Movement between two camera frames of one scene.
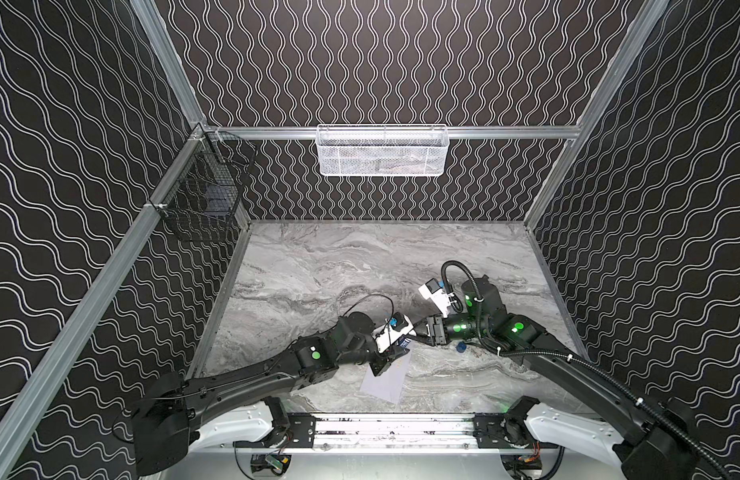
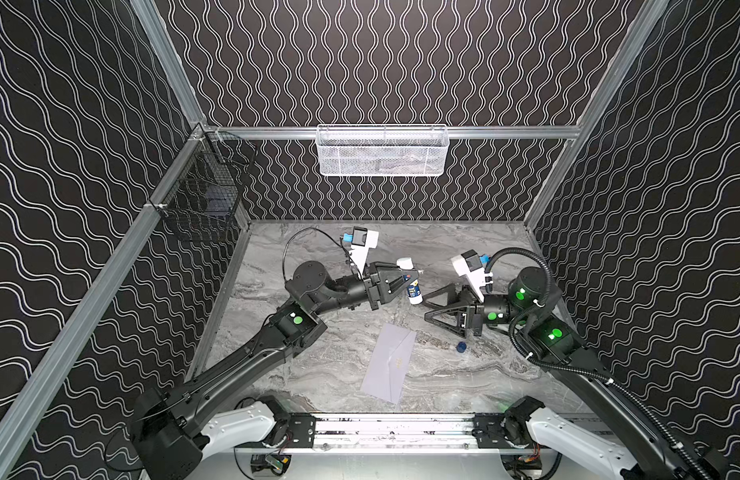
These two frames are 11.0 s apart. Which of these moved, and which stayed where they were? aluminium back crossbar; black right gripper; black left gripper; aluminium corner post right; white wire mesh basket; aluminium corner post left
Moved: black right gripper; black left gripper
Stayed: aluminium corner post left; aluminium back crossbar; white wire mesh basket; aluminium corner post right
